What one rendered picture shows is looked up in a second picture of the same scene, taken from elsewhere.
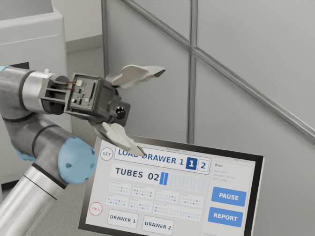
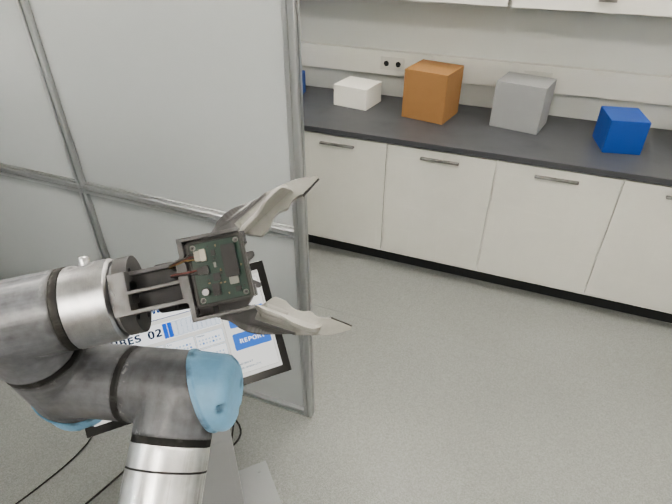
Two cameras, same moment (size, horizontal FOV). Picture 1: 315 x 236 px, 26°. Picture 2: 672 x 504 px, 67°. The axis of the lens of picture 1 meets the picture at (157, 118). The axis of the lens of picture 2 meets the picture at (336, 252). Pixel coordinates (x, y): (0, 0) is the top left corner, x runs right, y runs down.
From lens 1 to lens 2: 79 cm
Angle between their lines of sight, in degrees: 34
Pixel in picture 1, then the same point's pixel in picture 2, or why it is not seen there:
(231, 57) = (137, 180)
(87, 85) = (222, 254)
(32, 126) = (90, 371)
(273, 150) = not seen: hidden behind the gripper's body
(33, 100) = (95, 327)
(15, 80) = (30, 304)
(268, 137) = not seen: hidden behind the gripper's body
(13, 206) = not seen: outside the picture
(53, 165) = (187, 422)
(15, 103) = (47, 349)
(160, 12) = (20, 161)
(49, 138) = (148, 378)
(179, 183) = (188, 326)
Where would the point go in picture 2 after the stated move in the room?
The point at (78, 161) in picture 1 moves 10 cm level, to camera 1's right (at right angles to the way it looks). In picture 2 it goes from (229, 390) to (312, 341)
